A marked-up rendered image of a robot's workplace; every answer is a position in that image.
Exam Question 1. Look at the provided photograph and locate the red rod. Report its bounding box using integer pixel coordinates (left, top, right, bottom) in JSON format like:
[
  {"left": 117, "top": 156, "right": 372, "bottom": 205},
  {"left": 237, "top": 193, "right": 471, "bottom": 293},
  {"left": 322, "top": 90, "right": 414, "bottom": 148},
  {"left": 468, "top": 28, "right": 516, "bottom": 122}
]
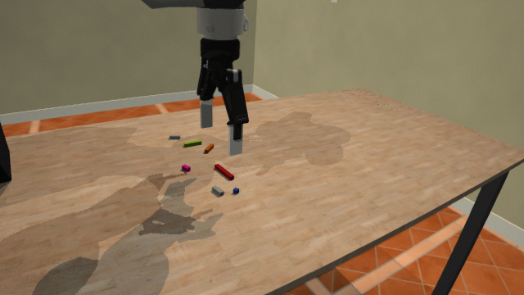
[{"left": 215, "top": 164, "right": 234, "bottom": 180}]

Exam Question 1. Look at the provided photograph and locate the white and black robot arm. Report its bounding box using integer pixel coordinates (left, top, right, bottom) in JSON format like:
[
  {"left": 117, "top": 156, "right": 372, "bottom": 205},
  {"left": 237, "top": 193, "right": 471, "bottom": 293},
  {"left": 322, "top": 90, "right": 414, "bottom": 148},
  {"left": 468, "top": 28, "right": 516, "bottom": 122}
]
[{"left": 141, "top": 0, "right": 249, "bottom": 40}]

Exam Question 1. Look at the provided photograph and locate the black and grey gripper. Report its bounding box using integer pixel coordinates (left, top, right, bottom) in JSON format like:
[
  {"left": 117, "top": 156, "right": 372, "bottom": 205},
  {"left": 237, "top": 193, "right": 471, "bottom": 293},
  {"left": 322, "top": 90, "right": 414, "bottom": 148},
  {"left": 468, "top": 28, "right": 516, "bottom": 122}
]
[{"left": 196, "top": 38, "right": 249, "bottom": 156}]

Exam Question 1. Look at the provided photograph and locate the lime green rod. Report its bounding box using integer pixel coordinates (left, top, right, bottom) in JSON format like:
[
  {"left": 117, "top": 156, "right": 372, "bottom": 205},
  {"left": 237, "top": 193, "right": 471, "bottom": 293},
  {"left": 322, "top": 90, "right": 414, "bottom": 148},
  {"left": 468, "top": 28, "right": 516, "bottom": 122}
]
[{"left": 183, "top": 140, "right": 201, "bottom": 148}]

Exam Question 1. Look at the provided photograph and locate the orange rod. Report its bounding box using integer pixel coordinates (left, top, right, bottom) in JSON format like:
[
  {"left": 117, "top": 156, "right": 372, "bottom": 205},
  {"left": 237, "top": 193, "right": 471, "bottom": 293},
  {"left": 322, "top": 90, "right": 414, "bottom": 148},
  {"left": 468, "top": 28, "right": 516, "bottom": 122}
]
[{"left": 205, "top": 144, "right": 214, "bottom": 153}]

